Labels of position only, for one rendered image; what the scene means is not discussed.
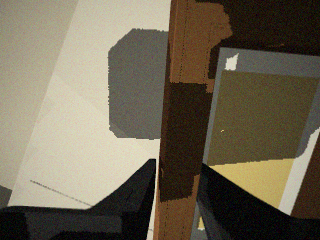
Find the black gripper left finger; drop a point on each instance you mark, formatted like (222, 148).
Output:
(123, 215)

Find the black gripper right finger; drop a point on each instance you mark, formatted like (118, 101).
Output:
(230, 213)

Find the brown wooden picture frame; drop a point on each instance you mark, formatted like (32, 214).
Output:
(241, 95)

